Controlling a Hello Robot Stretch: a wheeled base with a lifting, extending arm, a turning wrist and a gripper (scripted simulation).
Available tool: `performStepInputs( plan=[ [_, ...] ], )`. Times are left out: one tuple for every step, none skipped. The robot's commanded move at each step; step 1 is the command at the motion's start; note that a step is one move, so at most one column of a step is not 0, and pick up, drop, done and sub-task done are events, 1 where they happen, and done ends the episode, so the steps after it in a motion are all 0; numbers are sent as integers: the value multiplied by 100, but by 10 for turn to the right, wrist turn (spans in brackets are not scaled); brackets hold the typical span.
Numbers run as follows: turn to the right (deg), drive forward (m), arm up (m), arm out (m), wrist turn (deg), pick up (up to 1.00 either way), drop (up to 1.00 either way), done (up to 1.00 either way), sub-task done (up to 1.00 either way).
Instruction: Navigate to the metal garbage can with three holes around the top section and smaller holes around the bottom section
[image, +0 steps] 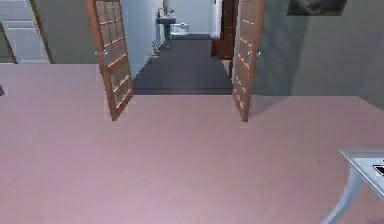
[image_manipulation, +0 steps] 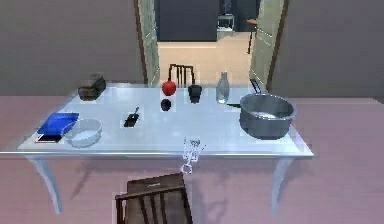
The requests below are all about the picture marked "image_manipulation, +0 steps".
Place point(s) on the grey metal pot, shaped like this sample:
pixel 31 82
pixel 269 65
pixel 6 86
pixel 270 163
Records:
pixel 265 115

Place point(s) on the dark round fruit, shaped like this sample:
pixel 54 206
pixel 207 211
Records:
pixel 166 104

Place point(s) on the black cup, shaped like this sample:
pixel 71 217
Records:
pixel 195 93

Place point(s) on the pale green room door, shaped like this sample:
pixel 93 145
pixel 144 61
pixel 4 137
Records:
pixel 265 43
pixel 148 40

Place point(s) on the grey metal side table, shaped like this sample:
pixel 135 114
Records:
pixel 225 22

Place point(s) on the dark brown bread loaf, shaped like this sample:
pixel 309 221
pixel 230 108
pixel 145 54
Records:
pixel 91 86

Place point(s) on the pale blue glossy table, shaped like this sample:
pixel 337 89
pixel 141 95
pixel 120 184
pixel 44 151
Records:
pixel 160 133

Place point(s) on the blue book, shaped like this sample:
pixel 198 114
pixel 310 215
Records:
pixel 56 125

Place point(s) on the red apple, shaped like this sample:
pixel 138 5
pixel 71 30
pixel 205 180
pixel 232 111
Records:
pixel 169 87

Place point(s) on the white bowl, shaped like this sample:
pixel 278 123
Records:
pixel 83 133

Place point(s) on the clear glass bottle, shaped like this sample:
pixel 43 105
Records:
pixel 222 88

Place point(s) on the dark brown wooden chair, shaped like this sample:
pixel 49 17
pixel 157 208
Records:
pixel 156 200
pixel 181 74

